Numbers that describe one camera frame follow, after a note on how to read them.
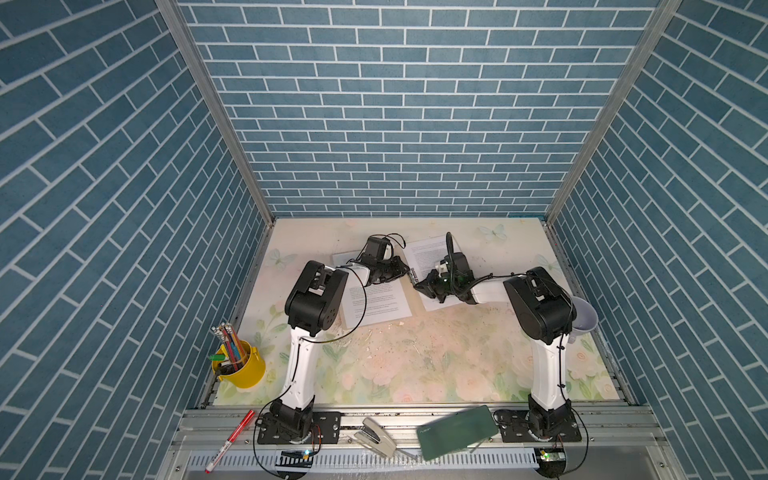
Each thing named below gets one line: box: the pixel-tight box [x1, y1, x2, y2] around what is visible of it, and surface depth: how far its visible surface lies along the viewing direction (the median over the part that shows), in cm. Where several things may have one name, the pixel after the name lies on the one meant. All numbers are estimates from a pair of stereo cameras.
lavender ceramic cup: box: [568, 295, 599, 344], surface depth 91 cm
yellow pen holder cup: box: [212, 340, 266, 389], surface depth 78 cm
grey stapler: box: [354, 416, 397, 458], surface depth 72 cm
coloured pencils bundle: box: [212, 322, 247, 371], surface depth 75 cm
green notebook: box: [417, 405, 499, 461], surface depth 74 cm
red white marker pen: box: [204, 410, 256, 474], surface depth 72 cm
